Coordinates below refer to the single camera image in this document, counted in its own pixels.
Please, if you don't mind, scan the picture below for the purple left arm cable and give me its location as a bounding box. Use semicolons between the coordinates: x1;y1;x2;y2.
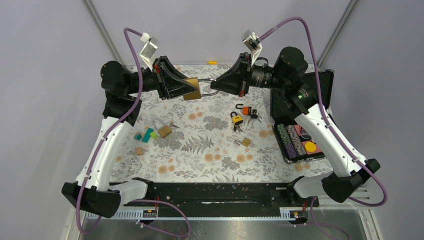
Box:
75;27;191;239

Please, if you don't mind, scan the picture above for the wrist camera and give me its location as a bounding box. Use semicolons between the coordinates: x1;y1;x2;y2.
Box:
139;32;159;71
242;30;263;66

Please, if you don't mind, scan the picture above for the large brass padlock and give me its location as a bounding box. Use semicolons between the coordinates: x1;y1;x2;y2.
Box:
152;118;179;138

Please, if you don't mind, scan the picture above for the yellow black padlock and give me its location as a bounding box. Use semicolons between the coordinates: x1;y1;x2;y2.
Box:
230;111;244;132

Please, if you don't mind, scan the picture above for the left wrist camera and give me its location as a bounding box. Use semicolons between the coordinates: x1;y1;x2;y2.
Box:
139;32;159;71

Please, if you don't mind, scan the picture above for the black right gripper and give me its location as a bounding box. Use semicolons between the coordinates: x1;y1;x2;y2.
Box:
210;52;288;97

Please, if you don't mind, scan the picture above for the teal small block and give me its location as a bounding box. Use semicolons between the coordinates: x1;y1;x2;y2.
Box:
134;133;142;141

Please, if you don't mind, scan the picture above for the wooden cube block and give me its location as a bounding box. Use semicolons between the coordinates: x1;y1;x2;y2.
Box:
135;147;144;156

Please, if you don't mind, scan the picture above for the teal long block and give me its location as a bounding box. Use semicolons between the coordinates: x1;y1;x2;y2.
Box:
141;128;154;143

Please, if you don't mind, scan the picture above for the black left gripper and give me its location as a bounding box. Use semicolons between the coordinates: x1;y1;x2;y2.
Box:
127;56;200;100

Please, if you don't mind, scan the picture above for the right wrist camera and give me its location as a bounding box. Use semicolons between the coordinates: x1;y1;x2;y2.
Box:
242;30;263;66

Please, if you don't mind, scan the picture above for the small brass padlock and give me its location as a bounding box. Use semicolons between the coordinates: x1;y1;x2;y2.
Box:
234;138;252;147

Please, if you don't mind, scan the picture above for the orange padlock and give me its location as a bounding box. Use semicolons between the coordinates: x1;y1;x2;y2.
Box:
235;104;252;116

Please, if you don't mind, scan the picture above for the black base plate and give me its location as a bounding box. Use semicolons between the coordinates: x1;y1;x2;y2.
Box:
127;182;320;214

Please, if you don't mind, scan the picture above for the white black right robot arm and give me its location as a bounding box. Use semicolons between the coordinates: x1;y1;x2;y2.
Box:
210;46;380;206

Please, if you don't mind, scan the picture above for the black keys bunch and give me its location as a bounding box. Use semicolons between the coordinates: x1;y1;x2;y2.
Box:
249;109;261;123

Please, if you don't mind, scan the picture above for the black poker chip case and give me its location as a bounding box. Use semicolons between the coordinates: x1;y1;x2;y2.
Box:
270;72;325;163

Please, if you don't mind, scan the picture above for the white slotted cable duct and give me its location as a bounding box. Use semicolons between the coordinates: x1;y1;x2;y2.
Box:
113;205;309;221

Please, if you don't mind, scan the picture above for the yellow poker chip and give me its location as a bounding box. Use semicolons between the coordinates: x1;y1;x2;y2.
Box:
303;141;317;154

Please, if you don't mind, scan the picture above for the floral patterned mat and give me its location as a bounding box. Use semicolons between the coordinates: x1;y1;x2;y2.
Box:
104;63;355;184

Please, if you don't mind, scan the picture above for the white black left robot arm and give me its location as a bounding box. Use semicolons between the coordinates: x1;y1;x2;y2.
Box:
61;55;196;218

